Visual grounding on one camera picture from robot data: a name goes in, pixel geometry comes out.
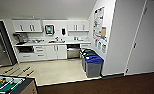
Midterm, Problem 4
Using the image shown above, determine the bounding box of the stainless steel dishwasher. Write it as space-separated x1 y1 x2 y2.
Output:
66 44 81 60

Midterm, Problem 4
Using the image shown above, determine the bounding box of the white drawer stack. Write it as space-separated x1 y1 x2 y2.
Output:
33 45 48 62
80 42 92 51

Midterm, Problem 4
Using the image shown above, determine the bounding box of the green lid waste bin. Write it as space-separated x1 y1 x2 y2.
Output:
80 48 97 73

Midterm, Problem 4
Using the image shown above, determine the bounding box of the white two-door base cabinet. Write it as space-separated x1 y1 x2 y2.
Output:
45 44 68 61

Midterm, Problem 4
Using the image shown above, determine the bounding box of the chrome faucet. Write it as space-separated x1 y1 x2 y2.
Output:
55 36 60 42

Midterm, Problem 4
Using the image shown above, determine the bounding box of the blue lid recycling bin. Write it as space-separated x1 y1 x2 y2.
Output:
84 55 105 78

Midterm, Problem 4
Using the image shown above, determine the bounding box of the tan cork notice board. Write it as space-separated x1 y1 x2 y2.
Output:
100 27 108 38

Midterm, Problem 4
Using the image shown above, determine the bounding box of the grey paper towel dispenser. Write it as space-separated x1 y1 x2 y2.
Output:
44 24 55 36

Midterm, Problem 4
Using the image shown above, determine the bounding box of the black built-in microwave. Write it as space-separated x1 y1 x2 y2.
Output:
18 46 35 54

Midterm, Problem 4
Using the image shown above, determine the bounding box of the black coffee machine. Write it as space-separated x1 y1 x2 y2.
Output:
14 33 27 44

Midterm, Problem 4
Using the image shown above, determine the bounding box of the white door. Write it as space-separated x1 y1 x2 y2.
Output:
125 0 154 75

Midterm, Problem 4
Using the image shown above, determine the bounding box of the stainless steel refrigerator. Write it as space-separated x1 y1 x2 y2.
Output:
0 20 19 68

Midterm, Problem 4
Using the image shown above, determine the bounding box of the green foosball table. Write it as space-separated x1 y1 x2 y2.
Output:
0 64 39 94

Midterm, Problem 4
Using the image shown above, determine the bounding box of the white wall cabinet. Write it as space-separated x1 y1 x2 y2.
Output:
11 19 43 33
67 19 90 33

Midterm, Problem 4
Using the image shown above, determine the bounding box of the large colourful wall poster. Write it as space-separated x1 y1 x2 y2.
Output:
92 6 107 41

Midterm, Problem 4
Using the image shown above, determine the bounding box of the metal door handle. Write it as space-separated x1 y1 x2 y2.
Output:
132 41 137 49

